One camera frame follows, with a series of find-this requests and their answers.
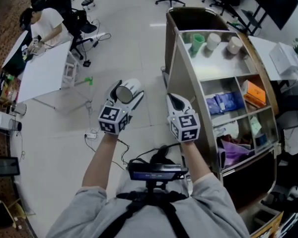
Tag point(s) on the pale green packet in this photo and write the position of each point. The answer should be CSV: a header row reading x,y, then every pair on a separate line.
x,y
255,124

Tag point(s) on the green cup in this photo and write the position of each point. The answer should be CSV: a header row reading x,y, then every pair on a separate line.
x,y
197,43

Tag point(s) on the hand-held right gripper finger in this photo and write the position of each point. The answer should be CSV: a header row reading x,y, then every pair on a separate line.
x,y
169,111
188,106

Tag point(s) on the pile of blue packets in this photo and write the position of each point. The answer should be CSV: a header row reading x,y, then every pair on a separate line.
x,y
223,103

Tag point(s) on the white power strip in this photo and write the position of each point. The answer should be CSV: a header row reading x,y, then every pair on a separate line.
x,y
90,136

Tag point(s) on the wooden crate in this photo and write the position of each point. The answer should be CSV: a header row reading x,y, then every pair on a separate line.
x,y
270,225

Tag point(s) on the group of bottles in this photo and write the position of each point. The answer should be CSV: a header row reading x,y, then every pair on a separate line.
x,y
2,88

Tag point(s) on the plain white cup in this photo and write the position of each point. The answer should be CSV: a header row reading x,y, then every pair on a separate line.
x,y
213,42

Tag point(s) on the black tablet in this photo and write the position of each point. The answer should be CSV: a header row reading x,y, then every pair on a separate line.
x,y
3,166

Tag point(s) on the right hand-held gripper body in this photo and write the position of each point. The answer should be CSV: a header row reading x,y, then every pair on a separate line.
x,y
187,123

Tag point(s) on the steel canister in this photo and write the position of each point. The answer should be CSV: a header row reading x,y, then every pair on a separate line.
x,y
20,109

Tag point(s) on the green floor object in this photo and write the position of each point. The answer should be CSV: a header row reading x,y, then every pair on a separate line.
x,y
89,81

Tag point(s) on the person's left forearm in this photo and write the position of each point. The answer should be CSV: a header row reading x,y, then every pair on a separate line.
x,y
99,157

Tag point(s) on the orange box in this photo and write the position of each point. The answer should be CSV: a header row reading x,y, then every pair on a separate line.
x,y
254,92

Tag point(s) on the black power adapter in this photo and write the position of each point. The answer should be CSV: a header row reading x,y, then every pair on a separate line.
x,y
87,63

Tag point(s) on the person's right forearm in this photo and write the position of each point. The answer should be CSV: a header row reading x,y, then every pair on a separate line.
x,y
195,160

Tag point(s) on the blue box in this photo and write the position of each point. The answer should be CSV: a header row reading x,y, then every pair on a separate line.
x,y
260,139

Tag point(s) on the small black stool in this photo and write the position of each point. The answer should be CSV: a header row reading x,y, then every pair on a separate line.
x,y
88,2

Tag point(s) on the black chest-mounted device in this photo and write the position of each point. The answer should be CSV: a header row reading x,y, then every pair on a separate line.
x,y
154,175

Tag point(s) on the white dark-striped cup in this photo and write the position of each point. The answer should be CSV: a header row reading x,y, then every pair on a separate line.
x,y
131,85

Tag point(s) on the person's black shoe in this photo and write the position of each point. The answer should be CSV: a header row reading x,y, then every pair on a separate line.
x,y
161,155

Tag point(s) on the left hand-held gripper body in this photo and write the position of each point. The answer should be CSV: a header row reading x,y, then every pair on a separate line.
x,y
110,115

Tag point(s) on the black television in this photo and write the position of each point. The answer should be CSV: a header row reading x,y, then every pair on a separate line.
x,y
278,1

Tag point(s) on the purple cloth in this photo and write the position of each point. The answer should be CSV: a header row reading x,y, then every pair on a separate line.
x,y
233,152

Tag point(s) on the white cloth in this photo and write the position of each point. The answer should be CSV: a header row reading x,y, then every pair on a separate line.
x,y
226,129

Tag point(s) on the person's grey sweatshirt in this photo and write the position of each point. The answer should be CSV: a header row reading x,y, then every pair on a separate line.
x,y
151,222

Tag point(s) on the black chest harness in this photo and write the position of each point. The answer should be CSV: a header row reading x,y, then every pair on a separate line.
x,y
139,196

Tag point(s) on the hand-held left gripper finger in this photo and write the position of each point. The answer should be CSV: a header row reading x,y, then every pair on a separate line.
x,y
110,97
136,101

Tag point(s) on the black television stand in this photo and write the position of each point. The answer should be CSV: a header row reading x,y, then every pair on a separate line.
x,y
253,18

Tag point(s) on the beige cup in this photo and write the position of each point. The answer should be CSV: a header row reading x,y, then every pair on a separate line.
x,y
234,46

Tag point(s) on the white stool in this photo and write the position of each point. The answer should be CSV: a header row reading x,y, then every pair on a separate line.
x,y
70,82

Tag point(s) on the wooden shelf cart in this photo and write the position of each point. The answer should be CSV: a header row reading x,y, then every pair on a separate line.
x,y
213,66

